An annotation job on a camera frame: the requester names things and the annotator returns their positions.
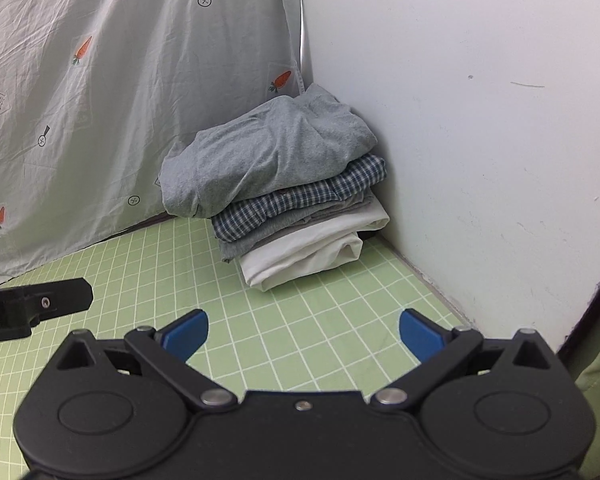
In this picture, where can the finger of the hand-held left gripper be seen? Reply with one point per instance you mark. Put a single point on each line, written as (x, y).
(62, 300)

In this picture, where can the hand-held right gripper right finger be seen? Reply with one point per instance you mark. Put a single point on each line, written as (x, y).
(420, 334)

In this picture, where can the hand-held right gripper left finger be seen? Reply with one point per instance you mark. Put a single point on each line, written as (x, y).
(185, 334)

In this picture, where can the grey zip hoodie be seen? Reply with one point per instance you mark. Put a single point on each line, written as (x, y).
(260, 155)

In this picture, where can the folded white garment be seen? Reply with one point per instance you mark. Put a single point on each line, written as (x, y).
(305, 260)

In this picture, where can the folded blue plaid shirt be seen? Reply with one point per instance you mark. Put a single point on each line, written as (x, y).
(280, 205)

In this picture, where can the folded grey garment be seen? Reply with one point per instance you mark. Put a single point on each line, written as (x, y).
(300, 221)

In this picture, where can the white carrot print sheet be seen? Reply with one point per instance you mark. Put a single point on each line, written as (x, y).
(130, 110)

